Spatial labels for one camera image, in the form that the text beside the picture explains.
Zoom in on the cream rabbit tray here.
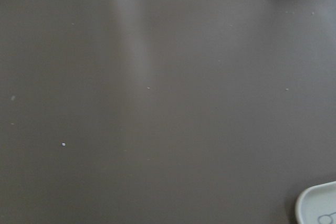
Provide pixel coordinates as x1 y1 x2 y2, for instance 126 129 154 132
295 182 335 224

